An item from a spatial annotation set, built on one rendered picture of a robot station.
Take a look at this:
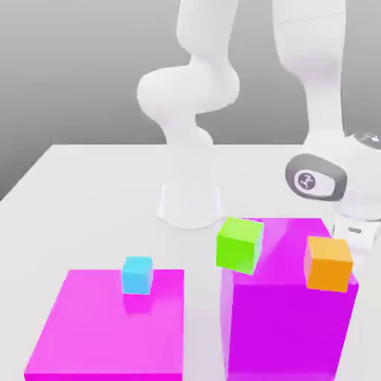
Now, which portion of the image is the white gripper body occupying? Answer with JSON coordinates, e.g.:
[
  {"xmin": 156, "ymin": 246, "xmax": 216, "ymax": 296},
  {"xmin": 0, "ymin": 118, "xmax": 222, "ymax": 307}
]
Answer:
[{"xmin": 331, "ymin": 220, "xmax": 381, "ymax": 257}]

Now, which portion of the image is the small green cube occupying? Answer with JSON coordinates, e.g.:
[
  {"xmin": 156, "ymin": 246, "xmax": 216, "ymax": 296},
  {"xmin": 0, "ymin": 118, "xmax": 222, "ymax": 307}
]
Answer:
[{"xmin": 215, "ymin": 217, "xmax": 265, "ymax": 276}]

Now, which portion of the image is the small cyan cube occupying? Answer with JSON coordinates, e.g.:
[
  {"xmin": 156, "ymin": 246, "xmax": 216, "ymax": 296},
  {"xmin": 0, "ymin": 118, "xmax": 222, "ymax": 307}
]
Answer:
[{"xmin": 121, "ymin": 255, "xmax": 154, "ymax": 295}]

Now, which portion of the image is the small orange cube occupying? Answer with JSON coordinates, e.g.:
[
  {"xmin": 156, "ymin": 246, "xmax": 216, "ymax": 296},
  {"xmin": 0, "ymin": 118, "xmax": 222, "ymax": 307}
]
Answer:
[{"xmin": 303, "ymin": 235, "xmax": 354, "ymax": 294}]

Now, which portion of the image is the large tall magenta box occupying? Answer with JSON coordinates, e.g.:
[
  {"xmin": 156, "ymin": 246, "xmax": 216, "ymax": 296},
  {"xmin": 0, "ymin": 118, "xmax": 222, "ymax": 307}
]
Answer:
[{"xmin": 220, "ymin": 217, "xmax": 359, "ymax": 381}]

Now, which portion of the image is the large flat magenta box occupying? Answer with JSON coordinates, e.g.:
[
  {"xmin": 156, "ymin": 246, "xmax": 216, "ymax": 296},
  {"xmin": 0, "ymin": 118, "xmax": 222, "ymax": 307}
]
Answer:
[{"xmin": 23, "ymin": 269, "xmax": 185, "ymax": 381}]

